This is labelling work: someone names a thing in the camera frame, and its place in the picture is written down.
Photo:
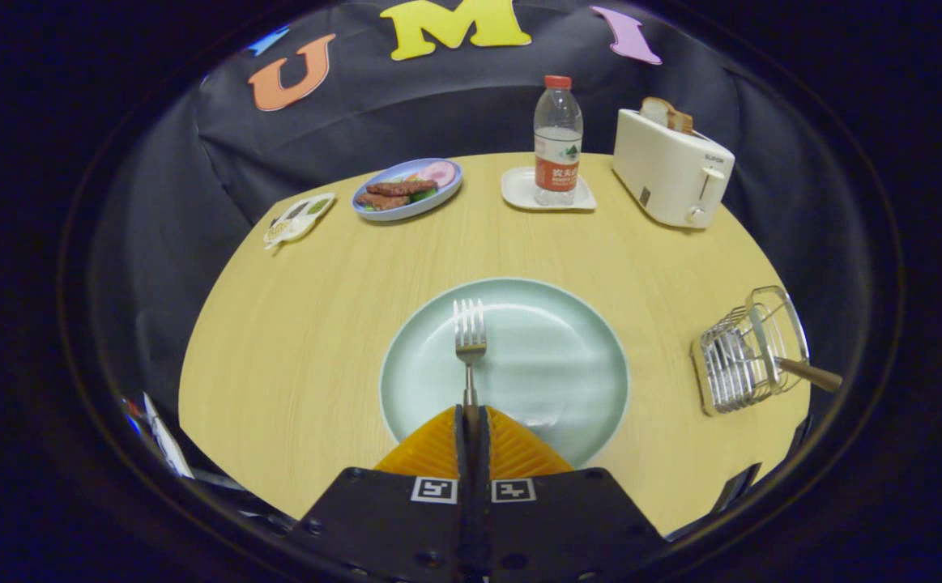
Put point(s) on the blue oval plate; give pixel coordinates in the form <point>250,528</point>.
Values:
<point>442,198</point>

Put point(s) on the clear water bottle red cap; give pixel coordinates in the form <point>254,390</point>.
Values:
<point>557,146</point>

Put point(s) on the grilled meat with vegetables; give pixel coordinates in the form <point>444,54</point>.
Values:
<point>398,190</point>

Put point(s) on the toasted bread slice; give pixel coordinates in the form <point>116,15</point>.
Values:
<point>655,111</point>
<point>683,122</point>

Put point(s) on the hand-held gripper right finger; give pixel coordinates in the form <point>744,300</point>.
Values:
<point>560,518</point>

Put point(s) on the light green round plate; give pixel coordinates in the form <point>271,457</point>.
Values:
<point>551,364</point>

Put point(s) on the black table edge clamp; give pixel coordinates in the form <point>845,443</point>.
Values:
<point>722,498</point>

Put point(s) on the white toaster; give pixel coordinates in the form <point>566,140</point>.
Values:
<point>665,178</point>

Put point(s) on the white square coaster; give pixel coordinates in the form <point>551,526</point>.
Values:
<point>517,190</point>

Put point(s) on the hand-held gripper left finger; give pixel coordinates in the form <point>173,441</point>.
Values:
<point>381,518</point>

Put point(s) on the white divided sauce dish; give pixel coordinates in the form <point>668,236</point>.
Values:
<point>296,220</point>

